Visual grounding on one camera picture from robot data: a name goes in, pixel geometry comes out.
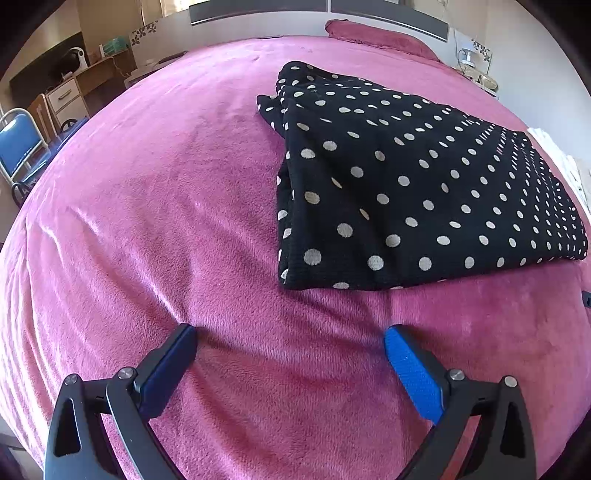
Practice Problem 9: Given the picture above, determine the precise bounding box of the maroon pillow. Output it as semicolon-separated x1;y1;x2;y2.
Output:
324;19;439;61

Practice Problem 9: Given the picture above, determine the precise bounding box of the wooden desk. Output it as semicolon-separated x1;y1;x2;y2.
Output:
46;48;136;121

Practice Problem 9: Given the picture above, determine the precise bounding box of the pink bed blanket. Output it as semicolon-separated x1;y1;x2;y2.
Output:
0;37;591;480

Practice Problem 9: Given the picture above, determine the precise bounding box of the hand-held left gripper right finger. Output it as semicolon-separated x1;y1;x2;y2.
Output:
383;324;539;480

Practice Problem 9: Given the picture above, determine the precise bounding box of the white round device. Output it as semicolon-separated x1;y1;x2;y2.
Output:
62;46;88;73

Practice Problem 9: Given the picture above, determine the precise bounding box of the white nightstand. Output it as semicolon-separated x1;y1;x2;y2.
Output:
455;65;502;100

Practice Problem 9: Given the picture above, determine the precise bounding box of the black monitor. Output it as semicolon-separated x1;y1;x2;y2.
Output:
9;30;85;99

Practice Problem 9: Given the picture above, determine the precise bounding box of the blue metal chair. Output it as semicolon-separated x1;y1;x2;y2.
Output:
0;108;52;195

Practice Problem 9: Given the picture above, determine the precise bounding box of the black polka dot garment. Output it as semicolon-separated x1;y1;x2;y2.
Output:
256;61;589;291

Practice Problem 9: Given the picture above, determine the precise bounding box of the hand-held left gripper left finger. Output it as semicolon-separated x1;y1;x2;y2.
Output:
44;323;199;480

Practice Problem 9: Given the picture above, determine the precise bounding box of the white drawer cabinet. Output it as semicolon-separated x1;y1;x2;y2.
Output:
46;76;91;126

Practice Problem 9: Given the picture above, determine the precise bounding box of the grey bed headboard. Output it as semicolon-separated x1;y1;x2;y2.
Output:
131;0;495;65

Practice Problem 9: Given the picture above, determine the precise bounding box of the white cloth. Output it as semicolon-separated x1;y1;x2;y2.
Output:
526;127;591;208

